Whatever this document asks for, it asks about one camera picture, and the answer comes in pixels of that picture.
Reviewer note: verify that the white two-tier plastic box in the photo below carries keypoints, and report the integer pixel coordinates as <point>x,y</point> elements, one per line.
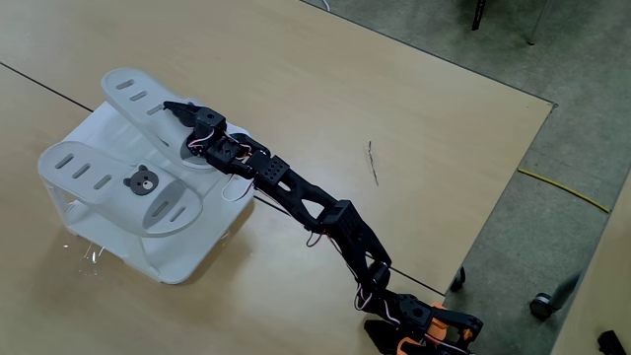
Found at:
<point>207,217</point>

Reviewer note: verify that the black chair leg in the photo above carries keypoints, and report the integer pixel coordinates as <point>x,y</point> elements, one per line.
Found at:
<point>478,15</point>

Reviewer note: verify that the white bear slipper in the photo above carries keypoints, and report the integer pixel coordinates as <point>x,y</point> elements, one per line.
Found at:
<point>138,103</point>
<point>98,192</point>

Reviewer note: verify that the black caster wheel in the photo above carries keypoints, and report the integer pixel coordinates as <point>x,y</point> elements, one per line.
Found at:
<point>458,280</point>

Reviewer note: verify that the grey caster wheel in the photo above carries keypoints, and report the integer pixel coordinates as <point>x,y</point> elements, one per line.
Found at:
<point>541,305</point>

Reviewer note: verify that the grey table leg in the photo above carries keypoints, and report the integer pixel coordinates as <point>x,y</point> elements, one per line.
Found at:
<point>567,288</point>

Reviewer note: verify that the black object on side table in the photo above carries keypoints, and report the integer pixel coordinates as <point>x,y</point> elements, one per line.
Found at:
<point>611,343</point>

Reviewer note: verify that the silver metal leg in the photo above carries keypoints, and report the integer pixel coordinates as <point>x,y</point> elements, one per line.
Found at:
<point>538,22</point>

